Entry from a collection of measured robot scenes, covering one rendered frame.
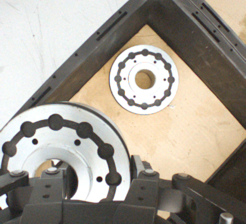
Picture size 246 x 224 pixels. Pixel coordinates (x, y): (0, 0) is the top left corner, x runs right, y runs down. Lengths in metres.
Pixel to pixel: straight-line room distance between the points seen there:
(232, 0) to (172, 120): 0.24
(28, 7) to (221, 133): 0.50
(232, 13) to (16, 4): 0.47
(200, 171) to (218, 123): 0.09
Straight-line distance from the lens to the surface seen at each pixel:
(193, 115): 0.32
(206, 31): 0.23
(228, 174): 0.35
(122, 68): 0.27
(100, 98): 0.30
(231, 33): 0.25
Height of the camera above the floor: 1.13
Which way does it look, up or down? 87 degrees down
